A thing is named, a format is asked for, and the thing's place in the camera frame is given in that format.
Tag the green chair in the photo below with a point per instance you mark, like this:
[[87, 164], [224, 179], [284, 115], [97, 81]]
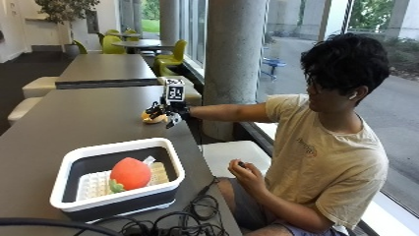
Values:
[[130, 33], [111, 45], [171, 59], [79, 47]]

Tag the white earbud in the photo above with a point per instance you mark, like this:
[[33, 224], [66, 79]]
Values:
[[352, 95]]

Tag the blue outdoor bench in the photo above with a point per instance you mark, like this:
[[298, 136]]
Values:
[[272, 64]]

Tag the the person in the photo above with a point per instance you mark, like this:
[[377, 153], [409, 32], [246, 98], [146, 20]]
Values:
[[331, 154]]

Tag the white waffle plush toy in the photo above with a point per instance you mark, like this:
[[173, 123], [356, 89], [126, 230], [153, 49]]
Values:
[[93, 185]]

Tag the white bench seat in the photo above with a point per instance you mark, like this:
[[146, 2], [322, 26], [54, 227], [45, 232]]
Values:
[[235, 155]]

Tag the yellow orange soft toy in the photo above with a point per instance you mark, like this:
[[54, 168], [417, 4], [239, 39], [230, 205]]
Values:
[[150, 118]]

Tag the white cube with black markers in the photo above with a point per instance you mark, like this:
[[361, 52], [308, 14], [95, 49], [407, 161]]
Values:
[[174, 92]]

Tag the white and grey tub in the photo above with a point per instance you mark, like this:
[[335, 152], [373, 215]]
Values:
[[69, 196]]

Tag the grey shorts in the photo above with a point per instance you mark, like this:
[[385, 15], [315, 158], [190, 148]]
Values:
[[250, 206]]

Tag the orange plush fruit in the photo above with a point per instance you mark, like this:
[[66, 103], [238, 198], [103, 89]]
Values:
[[130, 173]]

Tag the dark wall frame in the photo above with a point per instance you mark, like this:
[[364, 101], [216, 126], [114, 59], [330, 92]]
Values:
[[91, 22]]

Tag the long grey table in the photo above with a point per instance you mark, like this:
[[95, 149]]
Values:
[[103, 69]]

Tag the indoor tree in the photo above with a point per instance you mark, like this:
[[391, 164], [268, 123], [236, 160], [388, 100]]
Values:
[[65, 10]]

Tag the beige t-shirt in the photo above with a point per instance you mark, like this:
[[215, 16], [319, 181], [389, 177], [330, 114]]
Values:
[[331, 157]]

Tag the round grey table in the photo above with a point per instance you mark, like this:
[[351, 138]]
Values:
[[137, 43]]

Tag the grey concrete column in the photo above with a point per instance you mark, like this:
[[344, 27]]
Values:
[[232, 65], [169, 19]]

